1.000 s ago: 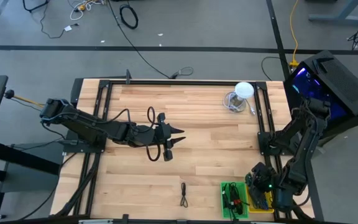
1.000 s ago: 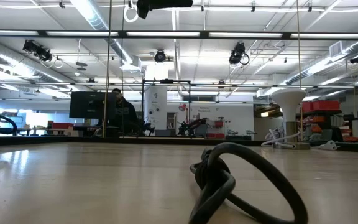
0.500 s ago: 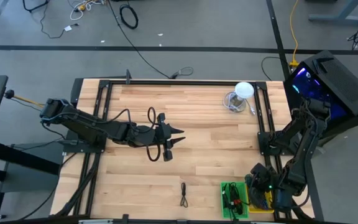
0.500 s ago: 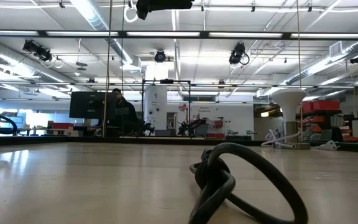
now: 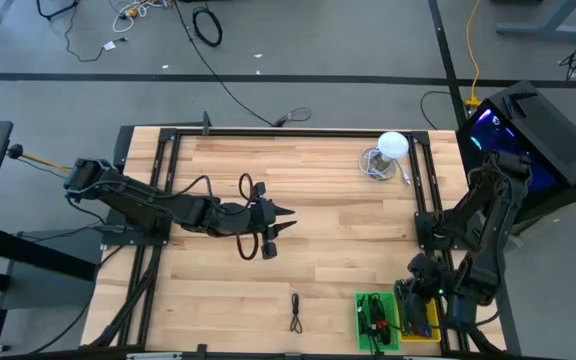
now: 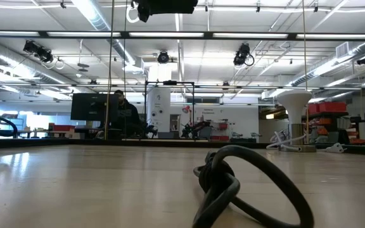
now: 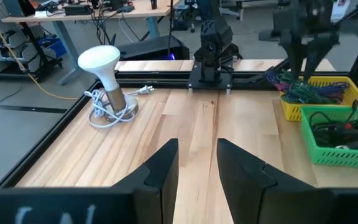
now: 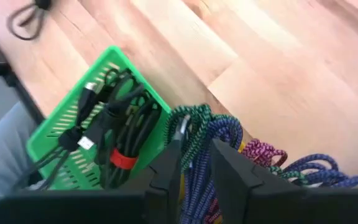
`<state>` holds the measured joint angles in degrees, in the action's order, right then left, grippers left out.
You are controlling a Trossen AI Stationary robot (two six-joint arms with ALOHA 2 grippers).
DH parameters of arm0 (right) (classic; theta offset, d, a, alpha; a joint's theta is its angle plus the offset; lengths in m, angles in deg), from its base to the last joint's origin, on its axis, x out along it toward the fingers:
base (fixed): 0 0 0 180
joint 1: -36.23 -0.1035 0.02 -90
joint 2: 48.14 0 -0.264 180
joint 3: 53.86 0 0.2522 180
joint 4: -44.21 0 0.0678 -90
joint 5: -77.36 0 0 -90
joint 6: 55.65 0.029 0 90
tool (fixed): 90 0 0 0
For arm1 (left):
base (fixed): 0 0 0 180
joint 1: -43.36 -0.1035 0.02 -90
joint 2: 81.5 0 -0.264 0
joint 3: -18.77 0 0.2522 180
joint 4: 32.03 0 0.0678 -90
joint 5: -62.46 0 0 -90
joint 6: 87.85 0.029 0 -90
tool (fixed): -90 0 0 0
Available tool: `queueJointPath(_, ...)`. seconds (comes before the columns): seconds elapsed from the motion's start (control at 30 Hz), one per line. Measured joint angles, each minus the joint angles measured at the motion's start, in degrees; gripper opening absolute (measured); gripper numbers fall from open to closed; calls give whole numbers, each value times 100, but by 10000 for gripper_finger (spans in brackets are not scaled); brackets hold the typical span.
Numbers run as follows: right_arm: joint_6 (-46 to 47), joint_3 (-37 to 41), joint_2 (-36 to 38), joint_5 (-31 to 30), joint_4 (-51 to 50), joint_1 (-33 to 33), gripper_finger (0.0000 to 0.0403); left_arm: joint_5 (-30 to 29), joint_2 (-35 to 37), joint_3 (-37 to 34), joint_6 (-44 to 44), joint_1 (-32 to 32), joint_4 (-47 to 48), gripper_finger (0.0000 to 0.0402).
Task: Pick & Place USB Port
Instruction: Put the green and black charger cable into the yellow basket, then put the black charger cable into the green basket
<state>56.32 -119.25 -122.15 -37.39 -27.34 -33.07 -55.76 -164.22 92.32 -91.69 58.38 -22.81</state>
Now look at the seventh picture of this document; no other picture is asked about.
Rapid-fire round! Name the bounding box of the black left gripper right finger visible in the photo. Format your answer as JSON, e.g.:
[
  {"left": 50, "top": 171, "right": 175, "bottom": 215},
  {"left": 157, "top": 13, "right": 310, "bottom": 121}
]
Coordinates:
[{"left": 216, "top": 138, "right": 358, "bottom": 224}]

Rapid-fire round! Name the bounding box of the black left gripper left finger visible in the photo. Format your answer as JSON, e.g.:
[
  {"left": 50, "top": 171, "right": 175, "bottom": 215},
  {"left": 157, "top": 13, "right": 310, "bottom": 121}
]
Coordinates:
[{"left": 0, "top": 138, "right": 180, "bottom": 224}]

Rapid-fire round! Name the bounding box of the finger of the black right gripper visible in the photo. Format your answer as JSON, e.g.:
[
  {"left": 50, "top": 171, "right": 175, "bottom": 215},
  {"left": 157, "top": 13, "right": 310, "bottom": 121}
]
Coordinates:
[
  {"left": 303, "top": 35, "right": 340, "bottom": 82},
  {"left": 280, "top": 34, "right": 307, "bottom": 80}
]

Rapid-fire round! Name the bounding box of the red braided USB cable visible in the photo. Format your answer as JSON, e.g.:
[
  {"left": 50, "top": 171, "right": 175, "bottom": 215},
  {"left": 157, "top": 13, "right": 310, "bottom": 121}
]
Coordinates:
[{"left": 273, "top": 81, "right": 293, "bottom": 91}]

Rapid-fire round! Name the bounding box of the green black braided USB cable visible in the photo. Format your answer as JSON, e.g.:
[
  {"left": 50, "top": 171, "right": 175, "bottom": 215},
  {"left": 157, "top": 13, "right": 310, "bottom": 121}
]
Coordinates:
[{"left": 280, "top": 70, "right": 338, "bottom": 105}]

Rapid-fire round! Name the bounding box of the yellow plastic basket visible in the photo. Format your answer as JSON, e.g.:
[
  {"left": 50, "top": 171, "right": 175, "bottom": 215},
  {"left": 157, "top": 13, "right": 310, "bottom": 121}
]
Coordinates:
[{"left": 279, "top": 75, "right": 358, "bottom": 122}]

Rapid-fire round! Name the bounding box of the green plastic basket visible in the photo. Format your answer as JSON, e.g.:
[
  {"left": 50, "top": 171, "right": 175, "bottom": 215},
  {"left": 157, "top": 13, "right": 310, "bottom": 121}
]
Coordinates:
[{"left": 300, "top": 105, "right": 358, "bottom": 170}]

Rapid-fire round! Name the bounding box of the black computer case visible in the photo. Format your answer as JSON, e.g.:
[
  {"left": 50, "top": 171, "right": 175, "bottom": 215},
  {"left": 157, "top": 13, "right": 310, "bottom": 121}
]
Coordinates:
[{"left": 116, "top": 34, "right": 191, "bottom": 61}]

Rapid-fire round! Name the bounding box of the white bulb lamp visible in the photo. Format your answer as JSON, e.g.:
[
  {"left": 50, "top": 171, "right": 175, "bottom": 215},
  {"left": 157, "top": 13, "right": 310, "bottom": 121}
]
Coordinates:
[{"left": 77, "top": 45, "right": 139, "bottom": 123}]

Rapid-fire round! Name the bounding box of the wooden desk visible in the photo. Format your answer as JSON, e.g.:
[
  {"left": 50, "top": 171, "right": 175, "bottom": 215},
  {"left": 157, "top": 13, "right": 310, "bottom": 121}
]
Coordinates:
[{"left": 1, "top": 0, "right": 180, "bottom": 85}]

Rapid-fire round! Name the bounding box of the blue storage bin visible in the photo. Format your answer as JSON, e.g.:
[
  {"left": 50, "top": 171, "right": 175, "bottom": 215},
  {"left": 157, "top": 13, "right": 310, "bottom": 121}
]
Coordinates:
[{"left": 37, "top": 37, "right": 67, "bottom": 59}]

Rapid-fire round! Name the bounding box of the black storage shelf rack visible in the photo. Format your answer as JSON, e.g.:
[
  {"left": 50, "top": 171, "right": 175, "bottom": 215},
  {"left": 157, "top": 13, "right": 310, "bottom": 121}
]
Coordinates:
[{"left": 0, "top": 0, "right": 64, "bottom": 82}]

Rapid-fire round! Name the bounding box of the black table frame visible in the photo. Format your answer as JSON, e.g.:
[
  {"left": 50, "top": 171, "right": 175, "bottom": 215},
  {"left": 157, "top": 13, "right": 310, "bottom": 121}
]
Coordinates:
[{"left": 0, "top": 34, "right": 358, "bottom": 190}]

